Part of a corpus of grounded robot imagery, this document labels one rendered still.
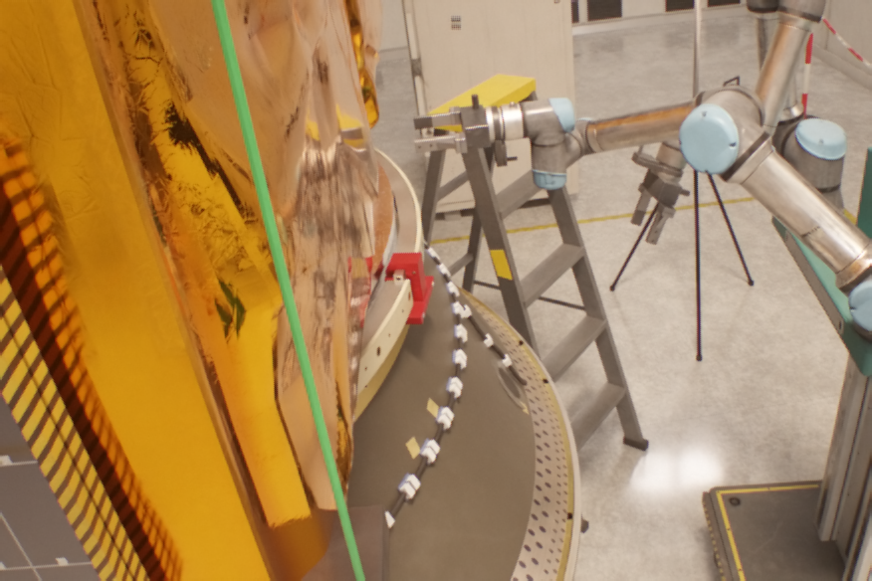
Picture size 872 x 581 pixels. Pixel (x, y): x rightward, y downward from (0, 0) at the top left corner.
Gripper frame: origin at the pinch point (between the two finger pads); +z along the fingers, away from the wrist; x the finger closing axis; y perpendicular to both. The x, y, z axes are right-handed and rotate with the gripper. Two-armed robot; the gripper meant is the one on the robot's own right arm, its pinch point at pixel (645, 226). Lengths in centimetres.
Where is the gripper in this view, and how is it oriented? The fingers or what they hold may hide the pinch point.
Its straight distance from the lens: 207.9
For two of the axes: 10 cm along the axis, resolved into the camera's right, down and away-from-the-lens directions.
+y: 9.6, 2.3, 1.4
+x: -0.3, -4.1, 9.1
